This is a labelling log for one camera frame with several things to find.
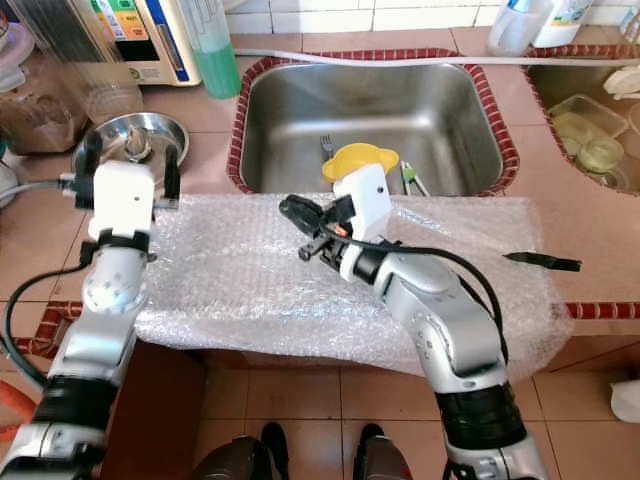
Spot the clear ribbed plastic jar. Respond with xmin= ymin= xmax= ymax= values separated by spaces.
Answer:
xmin=14 ymin=0 xmax=147 ymax=122

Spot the yellow plastic bowl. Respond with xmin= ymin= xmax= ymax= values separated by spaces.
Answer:
xmin=321 ymin=143 xmax=402 ymax=187

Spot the robot leg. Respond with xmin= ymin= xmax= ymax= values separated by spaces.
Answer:
xmin=354 ymin=424 xmax=417 ymax=480
xmin=189 ymin=421 xmax=290 ymax=480

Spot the clear plastic food container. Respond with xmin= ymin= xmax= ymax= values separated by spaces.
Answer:
xmin=549 ymin=95 xmax=632 ymax=192

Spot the white object on floor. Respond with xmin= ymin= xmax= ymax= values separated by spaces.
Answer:
xmin=609 ymin=377 xmax=640 ymax=424

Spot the white printed bottle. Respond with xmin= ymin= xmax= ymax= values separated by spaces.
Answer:
xmin=535 ymin=0 xmax=602 ymax=49

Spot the clear bubble wrap sheet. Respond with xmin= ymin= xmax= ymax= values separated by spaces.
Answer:
xmin=134 ymin=192 xmax=578 ymax=383

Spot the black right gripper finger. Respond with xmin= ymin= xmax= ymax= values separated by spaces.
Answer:
xmin=279 ymin=203 xmax=327 ymax=239
xmin=287 ymin=194 xmax=338 ymax=228

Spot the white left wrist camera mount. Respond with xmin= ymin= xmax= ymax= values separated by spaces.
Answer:
xmin=91 ymin=161 xmax=159 ymax=243

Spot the robot left leg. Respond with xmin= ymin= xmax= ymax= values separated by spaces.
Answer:
xmin=189 ymin=421 xmax=290 ymax=480

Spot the clear bottle with green liquid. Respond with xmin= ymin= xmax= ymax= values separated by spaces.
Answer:
xmin=181 ymin=0 xmax=244 ymax=99

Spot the orange gas hose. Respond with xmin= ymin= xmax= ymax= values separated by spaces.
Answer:
xmin=0 ymin=379 xmax=37 ymax=442

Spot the robot right leg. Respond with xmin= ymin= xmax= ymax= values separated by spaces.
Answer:
xmin=354 ymin=424 xmax=417 ymax=480

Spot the stainless steel bowl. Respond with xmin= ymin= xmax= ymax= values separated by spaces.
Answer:
xmin=71 ymin=111 xmax=190 ymax=183

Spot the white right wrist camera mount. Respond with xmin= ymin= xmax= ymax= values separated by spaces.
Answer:
xmin=331 ymin=161 xmax=394 ymax=283

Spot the metal spoon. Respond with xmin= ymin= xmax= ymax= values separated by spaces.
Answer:
xmin=124 ymin=127 xmax=147 ymax=162

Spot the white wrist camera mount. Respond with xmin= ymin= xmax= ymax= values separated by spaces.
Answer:
xmin=91 ymin=161 xmax=159 ymax=243
xmin=331 ymin=161 xmax=394 ymax=283

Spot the white water ionizer appliance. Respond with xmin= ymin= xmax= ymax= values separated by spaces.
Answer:
xmin=94 ymin=0 xmax=204 ymax=88

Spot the small stainless steel sink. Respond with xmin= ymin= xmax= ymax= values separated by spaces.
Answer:
xmin=521 ymin=60 xmax=640 ymax=197

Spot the grey tube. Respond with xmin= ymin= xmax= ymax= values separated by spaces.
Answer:
xmin=234 ymin=47 xmax=640 ymax=70

